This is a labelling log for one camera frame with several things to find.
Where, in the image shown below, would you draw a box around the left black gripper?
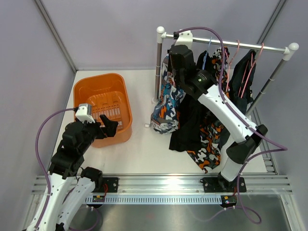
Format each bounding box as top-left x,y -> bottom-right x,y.
79,114 -> 118,154

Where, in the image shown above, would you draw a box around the blue wire hanger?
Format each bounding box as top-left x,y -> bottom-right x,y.
202,37 -> 213,70

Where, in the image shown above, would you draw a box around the blue orange patterned shorts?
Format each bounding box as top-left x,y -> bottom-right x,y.
150,54 -> 185,135

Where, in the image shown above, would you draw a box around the black shorts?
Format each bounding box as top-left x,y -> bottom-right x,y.
168,51 -> 212,153

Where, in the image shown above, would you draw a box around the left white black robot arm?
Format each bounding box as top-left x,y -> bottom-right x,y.
26,115 -> 118,231

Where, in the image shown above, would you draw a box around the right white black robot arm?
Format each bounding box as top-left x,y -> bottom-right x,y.
169,45 -> 268,192

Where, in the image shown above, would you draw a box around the pink hanger under camouflage shorts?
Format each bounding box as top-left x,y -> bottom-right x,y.
223,39 -> 241,92

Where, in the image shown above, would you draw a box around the pink hanger under navy shorts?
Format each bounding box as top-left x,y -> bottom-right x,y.
238,43 -> 264,98

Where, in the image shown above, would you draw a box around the dark navy shorts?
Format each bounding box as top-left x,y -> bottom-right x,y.
229,50 -> 256,115

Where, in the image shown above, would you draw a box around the orange grey camouflage shorts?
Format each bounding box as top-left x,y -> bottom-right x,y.
187,47 -> 230,173

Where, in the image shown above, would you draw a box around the orange plastic laundry basket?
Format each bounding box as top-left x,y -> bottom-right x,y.
73,73 -> 132,148

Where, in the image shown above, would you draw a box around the silver clothes rack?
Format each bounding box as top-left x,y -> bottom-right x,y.
152,26 -> 299,115

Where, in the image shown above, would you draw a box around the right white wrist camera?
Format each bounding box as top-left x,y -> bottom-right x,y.
174,30 -> 193,49

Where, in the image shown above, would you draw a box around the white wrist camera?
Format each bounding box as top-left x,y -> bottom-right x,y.
75,103 -> 95,123
174,30 -> 193,49

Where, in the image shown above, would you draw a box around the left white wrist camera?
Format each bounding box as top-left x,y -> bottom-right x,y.
75,103 -> 95,123

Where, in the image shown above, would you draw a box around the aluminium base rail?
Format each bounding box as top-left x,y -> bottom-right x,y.
31,174 -> 293,195

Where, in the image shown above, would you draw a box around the white slotted cable duct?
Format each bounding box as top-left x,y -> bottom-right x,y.
82,195 -> 222,205

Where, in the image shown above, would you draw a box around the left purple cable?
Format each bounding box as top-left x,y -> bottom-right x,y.
35,108 -> 77,229

